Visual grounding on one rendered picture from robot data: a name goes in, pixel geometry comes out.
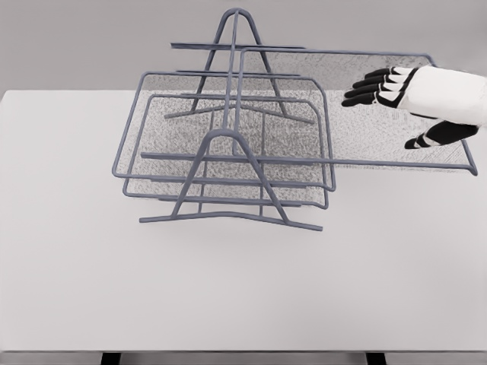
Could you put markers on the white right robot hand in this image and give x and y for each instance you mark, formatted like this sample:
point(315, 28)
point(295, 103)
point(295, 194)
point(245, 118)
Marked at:
point(430, 95)

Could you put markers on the long grey mesh tray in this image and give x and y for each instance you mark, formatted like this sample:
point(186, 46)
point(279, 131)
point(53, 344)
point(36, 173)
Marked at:
point(365, 129)

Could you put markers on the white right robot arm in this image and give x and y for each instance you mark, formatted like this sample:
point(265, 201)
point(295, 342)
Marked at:
point(480, 99)

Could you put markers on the wide grey mesh tray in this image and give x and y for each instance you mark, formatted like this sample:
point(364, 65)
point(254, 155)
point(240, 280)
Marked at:
point(179, 140)

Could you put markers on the small grey mesh tray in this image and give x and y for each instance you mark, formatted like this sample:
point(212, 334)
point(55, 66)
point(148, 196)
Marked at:
point(160, 190)

